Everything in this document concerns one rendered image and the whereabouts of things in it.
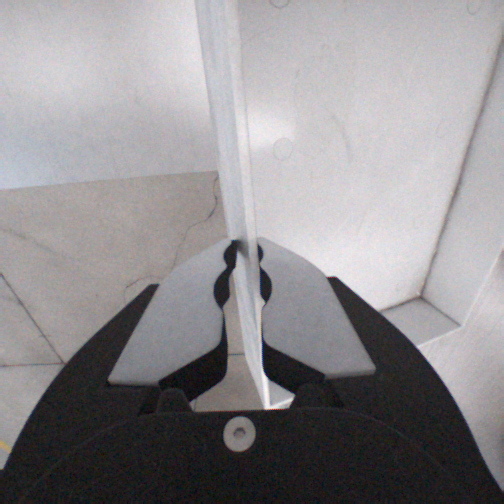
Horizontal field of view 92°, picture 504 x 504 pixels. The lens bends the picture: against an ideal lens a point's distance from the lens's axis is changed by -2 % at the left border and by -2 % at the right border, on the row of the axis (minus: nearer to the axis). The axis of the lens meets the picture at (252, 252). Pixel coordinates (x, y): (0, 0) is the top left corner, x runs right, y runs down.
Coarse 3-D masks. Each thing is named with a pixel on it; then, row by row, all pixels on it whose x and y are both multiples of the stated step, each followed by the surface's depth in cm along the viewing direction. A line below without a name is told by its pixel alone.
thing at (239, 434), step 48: (144, 432) 5; (192, 432) 5; (240, 432) 5; (288, 432) 4; (336, 432) 4; (384, 432) 4; (48, 480) 4; (96, 480) 4; (144, 480) 4; (192, 480) 4; (240, 480) 4; (288, 480) 4; (336, 480) 4; (384, 480) 4; (432, 480) 4
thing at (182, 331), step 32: (224, 256) 11; (160, 288) 9; (192, 288) 9; (224, 288) 10; (160, 320) 8; (192, 320) 8; (224, 320) 8; (128, 352) 7; (160, 352) 7; (192, 352) 7; (224, 352) 7; (128, 384) 6; (160, 384) 6; (192, 384) 7
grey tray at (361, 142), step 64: (256, 0) 11; (320, 0) 11; (384, 0) 12; (448, 0) 13; (256, 64) 12; (320, 64) 13; (384, 64) 14; (448, 64) 15; (256, 128) 13; (320, 128) 14; (384, 128) 16; (448, 128) 17; (256, 192) 15; (320, 192) 16; (384, 192) 18; (448, 192) 20; (256, 256) 11; (320, 256) 19; (384, 256) 21; (448, 256) 22; (256, 320) 13; (448, 320) 23; (256, 384) 20
